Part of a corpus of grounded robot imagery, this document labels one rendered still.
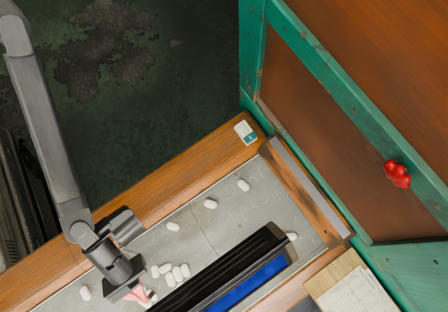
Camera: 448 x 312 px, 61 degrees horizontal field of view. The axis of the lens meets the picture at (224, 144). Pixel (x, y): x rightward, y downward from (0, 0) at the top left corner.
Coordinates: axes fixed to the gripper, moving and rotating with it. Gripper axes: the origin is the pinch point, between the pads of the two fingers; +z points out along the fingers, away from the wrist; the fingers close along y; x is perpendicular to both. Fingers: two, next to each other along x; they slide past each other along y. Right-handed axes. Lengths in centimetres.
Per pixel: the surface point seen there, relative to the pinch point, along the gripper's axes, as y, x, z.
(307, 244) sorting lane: 38.8, -1.9, 14.1
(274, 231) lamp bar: 30.2, -23.0, -14.2
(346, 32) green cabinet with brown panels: 49, -33, -41
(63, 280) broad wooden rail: -16.5, 15.4, -7.6
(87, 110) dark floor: 1, 125, -18
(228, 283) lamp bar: 19.4, -26.5, -14.2
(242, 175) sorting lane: 35.6, 13.8, -3.9
